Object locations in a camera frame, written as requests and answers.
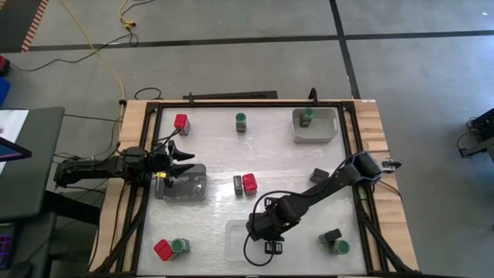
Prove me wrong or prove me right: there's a backlit keyboard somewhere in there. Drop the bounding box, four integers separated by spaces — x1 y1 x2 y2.
0 222 17 271

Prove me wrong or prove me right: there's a long yellow floor cable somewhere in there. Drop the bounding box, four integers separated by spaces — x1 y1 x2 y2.
57 0 125 102

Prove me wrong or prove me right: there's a black flat bar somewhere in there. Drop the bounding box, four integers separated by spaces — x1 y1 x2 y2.
182 90 279 101

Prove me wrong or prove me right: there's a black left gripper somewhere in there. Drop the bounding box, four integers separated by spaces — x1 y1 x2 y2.
148 139 196 189

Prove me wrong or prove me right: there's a grey desk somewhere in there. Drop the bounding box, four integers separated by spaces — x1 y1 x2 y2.
0 107 66 222

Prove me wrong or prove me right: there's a white paper sheet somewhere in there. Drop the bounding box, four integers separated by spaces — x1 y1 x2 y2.
0 109 30 144

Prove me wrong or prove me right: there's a green lid spice jar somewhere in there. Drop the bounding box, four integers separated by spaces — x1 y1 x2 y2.
299 108 315 129
329 239 351 256
235 112 248 134
170 238 191 256

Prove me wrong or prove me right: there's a long black floor cable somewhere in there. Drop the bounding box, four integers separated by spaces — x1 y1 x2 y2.
10 32 140 73

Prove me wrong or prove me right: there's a white table cover sheet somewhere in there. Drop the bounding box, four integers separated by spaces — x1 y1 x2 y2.
137 106 368 276

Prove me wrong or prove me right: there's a red block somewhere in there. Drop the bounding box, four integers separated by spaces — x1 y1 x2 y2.
242 172 259 197
173 113 191 137
153 239 175 263

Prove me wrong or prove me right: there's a black equipment with cables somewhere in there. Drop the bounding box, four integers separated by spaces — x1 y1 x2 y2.
456 107 494 159

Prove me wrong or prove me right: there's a dark mat with orange edge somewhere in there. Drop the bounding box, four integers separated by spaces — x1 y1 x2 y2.
0 0 52 54

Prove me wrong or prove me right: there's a tablet screen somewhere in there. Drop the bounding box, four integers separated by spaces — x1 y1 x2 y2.
0 137 33 163

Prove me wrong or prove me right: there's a black metal table frame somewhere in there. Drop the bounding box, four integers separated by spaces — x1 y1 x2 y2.
87 98 421 278

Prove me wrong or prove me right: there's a smoky grey plastic bin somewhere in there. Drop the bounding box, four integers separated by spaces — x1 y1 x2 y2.
154 163 208 203

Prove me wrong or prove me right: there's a clear plastic bin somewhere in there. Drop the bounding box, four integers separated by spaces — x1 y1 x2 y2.
225 219 282 263

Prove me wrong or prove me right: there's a yellow cord with plug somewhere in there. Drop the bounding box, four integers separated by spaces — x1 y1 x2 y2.
117 0 156 31

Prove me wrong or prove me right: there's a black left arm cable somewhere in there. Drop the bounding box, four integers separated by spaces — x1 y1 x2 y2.
152 127 182 155

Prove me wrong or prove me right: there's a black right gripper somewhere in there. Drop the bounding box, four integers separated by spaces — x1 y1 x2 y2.
245 211 287 256

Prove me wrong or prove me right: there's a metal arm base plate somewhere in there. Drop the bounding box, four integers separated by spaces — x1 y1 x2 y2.
380 158 403 171

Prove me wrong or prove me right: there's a black cable loop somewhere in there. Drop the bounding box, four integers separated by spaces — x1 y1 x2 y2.
134 86 164 101

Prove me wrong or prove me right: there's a blue object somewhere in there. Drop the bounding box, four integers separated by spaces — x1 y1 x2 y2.
0 76 12 108

